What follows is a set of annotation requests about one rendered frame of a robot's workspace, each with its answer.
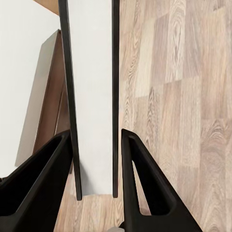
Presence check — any hardback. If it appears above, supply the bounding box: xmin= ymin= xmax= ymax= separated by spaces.
xmin=58 ymin=0 xmax=120 ymax=201

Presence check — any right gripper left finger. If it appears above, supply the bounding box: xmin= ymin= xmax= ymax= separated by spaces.
xmin=0 ymin=130 xmax=73 ymax=232

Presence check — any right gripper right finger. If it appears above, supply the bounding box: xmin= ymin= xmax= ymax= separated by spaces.
xmin=121 ymin=129 xmax=203 ymax=232

